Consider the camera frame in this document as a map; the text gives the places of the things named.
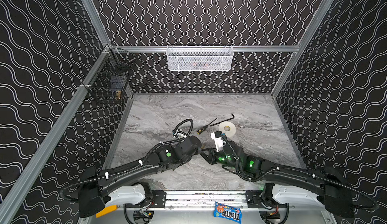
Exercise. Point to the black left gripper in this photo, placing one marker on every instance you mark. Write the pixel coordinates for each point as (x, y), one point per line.
(195, 145)

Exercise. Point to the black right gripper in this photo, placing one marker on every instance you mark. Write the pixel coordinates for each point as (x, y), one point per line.
(210, 156)

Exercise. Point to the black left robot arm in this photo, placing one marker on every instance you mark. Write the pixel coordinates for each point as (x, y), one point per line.
(92, 192)

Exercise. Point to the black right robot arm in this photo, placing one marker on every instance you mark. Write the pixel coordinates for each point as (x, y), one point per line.
(331, 190)

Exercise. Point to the black hex key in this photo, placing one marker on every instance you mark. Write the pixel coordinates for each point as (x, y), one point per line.
(214, 124)

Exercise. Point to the yellow black screwdriver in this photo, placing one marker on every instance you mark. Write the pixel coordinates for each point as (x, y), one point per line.
(202, 129)

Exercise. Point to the white tape roll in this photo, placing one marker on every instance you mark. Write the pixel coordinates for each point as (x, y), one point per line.
(228, 128)

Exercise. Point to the blue candy bag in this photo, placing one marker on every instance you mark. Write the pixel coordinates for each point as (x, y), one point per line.
(227, 212)

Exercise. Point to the brass padlock in basket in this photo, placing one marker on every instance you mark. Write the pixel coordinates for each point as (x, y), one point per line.
(118, 95)

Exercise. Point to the yellow block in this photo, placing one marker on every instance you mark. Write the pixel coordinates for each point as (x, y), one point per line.
(106, 211)

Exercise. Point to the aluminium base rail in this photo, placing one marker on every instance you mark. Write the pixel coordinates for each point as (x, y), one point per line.
(139, 197)

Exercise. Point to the white mesh wall basket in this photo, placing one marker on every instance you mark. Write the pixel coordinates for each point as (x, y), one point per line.
(199, 57)

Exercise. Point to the black wire wall basket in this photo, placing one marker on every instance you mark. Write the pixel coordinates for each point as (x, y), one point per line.
(113, 74)

